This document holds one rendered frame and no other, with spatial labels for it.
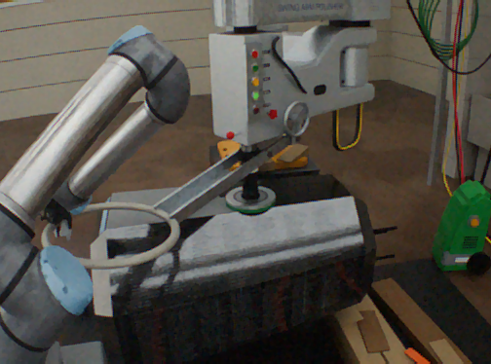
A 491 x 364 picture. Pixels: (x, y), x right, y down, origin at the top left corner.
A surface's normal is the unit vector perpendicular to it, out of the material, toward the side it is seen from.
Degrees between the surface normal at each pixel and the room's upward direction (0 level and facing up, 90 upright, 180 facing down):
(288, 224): 45
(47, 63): 90
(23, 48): 90
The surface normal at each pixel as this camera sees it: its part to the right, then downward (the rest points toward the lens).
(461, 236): -0.08, 0.40
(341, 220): 0.15, -0.38
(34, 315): 0.18, 0.30
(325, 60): 0.65, 0.29
